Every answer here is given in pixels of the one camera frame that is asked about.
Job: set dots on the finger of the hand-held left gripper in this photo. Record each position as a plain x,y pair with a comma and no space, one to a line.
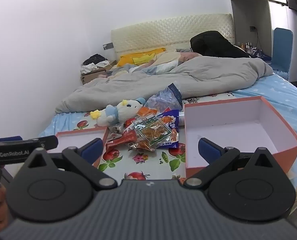
13,138
49,142

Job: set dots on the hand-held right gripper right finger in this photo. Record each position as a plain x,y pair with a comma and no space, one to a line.
209,150

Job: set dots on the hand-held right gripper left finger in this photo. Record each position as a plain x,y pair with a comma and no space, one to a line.
92,148

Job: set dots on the orange cardboard box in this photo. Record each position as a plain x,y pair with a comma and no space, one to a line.
226,120

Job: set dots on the blue snack packet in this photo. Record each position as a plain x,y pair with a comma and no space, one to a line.
172,130

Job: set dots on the pile of snack packets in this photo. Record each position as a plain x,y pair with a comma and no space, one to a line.
148,130

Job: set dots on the orange red snack packet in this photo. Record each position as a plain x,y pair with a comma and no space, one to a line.
147,112

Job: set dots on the orange box lid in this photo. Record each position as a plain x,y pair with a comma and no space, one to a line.
71,140

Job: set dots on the floral fruit print mat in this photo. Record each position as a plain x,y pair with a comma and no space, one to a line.
138,158

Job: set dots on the white and blue plush toy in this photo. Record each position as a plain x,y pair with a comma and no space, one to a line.
123,110

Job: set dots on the large blue white bag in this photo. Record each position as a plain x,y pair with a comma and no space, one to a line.
163,100

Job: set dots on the brown cardboard box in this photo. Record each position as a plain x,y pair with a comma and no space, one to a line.
91,76

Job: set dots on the white cloth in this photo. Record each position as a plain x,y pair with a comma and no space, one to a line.
88,68

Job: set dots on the grey duvet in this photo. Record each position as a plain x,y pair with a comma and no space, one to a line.
163,75

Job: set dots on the black clothes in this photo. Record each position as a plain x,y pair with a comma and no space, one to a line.
94,59

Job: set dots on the light blue bed sheet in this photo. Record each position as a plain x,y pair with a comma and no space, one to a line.
276,87

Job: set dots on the pastel patchwork quilt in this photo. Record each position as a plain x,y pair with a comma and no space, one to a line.
163,60

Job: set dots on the yellow pillow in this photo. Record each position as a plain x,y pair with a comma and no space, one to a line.
138,56

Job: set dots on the row of small bottles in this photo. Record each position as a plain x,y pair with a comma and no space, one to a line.
248,47

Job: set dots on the blue chair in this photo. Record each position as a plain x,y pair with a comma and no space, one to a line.
282,50

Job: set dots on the cream padded headboard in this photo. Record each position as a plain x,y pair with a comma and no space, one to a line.
163,30

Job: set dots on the grey wall switch panel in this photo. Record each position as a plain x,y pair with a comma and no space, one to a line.
108,46

